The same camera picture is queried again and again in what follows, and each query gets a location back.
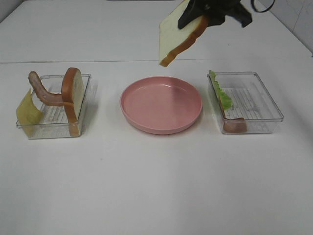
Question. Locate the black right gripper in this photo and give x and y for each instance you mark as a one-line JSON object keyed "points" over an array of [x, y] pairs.
{"points": [[215, 11]]}

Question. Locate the bread slice from tray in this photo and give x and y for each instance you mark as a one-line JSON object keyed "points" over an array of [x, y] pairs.
{"points": [[172, 40]]}

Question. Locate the green lettuce leaf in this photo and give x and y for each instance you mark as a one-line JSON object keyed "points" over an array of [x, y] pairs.
{"points": [[224, 99]]}

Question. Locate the curved bacon strip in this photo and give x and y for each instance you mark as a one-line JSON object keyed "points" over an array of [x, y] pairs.
{"points": [[42, 94]]}

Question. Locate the yellow cheese slice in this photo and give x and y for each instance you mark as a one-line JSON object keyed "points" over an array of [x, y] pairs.
{"points": [[28, 115]]}

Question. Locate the right clear plastic tray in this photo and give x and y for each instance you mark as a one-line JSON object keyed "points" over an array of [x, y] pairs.
{"points": [[250, 100]]}

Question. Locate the clear plastic tray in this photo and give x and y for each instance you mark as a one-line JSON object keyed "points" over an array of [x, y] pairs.
{"points": [[54, 123], [250, 100]]}

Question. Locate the pink round plate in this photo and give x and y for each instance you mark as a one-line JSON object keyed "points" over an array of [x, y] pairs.
{"points": [[161, 105]]}

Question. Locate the bread slice in left tray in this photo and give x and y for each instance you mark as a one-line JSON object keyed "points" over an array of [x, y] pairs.
{"points": [[72, 95]]}

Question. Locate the left clear plastic tray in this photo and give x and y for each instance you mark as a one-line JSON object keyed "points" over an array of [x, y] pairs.
{"points": [[54, 123]]}

